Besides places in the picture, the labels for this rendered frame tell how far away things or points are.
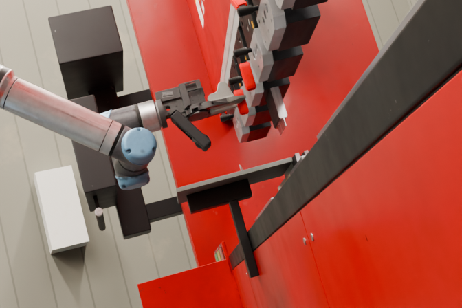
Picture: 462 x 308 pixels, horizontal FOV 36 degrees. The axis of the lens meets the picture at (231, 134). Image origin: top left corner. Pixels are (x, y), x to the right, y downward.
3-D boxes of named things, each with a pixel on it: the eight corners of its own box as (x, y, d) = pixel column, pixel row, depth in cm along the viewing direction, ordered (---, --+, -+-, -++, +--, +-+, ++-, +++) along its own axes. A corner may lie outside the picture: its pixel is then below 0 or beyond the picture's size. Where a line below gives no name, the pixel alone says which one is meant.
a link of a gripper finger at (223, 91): (240, 75, 172) (203, 85, 172) (247, 97, 171) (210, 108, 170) (240, 78, 175) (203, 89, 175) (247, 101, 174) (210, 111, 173)
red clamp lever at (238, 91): (238, 117, 175) (227, 80, 177) (254, 113, 175) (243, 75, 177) (238, 115, 173) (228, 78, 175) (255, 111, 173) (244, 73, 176)
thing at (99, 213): (100, 231, 308) (95, 213, 310) (106, 229, 308) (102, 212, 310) (95, 216, 265) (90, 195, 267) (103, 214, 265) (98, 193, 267)
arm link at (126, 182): (123, 183, 160) (111, 137, 163) (117, 194, 171) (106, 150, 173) (157, 176, 163) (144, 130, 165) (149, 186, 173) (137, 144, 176)
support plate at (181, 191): (178, 204, 173) (177, 200, 173) (282, 175, 176) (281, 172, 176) (177, 192, 155) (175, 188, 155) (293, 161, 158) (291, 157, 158)
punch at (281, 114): (276, 137, 174) (265, 100, 176) (284, 134, 174) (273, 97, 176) (282, 126, 164) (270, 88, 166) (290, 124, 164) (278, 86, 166)
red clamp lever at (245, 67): (245, 93, 155) (232, 51, 157) (262, 88, 156) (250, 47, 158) (245, 90, 154) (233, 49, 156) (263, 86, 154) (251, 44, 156)
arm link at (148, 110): (144, 129, 168) (146, 137, 176) (163, 124, 168) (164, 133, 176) (136, 100, 169) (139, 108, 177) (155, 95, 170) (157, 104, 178)
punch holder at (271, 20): (267, 54, 141) (243, -21, 145) (308, 44, 142) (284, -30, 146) (276, 25, 127) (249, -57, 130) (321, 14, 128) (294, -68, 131)
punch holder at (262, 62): (257, 85, 161) (237, 18, 164) (293, 75, 162) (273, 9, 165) (264, 62, 146) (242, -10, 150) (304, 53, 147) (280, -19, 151)
